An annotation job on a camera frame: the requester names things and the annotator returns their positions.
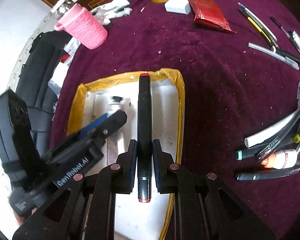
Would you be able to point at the black gel pen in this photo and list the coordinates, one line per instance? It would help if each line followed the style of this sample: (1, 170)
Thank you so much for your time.
(267, 174)

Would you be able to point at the white tray yellow tape rim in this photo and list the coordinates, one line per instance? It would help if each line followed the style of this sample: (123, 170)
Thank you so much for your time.
(133, 219)

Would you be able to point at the white glove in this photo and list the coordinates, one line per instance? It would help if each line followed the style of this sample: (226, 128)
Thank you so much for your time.
(114, 9)

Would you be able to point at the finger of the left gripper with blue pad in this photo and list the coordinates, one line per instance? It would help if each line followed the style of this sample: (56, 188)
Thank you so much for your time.
(97, 131)

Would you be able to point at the white cylindrical marker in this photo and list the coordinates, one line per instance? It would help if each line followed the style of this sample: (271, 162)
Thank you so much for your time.
(265, 134)

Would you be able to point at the black backpack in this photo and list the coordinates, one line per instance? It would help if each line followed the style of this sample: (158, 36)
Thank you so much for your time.
(45, 53)

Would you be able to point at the grey blue-tip pen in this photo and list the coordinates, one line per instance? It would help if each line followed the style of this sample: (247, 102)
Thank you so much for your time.
(257, 20)

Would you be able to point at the silver purple tube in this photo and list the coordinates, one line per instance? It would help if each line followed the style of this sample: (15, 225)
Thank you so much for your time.
(115, 143)

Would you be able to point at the white paper packages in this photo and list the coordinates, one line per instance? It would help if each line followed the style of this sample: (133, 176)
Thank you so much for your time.
(61, 70)

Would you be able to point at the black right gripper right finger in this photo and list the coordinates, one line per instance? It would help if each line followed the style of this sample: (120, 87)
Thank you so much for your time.
(204, 206)

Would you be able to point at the black printed marker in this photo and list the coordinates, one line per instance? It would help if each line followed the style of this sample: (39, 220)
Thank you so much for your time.
(275, 142)

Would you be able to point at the black pen under silver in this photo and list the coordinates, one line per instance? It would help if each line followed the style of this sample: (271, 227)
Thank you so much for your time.
(285, 54)

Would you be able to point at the thin black pen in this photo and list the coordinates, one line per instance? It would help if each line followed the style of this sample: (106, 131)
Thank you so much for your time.
(288, 35)

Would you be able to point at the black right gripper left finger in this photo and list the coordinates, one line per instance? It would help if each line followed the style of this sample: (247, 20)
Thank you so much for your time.
(85, 207)

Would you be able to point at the black marker red caps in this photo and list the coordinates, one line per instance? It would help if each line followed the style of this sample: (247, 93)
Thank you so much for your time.
(144, 150)

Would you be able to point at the red foil packet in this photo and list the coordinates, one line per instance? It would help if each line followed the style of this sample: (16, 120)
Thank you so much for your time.
(208, 14)

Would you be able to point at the white bottle orange cap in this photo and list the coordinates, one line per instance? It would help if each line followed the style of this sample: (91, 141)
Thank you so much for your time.
(281, 159)

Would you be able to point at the white eraser block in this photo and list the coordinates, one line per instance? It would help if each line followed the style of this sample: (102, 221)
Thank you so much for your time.
(178, 6)

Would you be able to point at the yellow black pen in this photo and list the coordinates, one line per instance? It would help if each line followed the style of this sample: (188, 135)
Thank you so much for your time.
(267, 38)

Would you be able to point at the maroon bed cover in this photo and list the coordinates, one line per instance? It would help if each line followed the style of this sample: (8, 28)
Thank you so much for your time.
(231, 91)

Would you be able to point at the silver white pen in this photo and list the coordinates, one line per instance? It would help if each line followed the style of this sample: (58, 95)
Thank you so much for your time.
(284, 59)

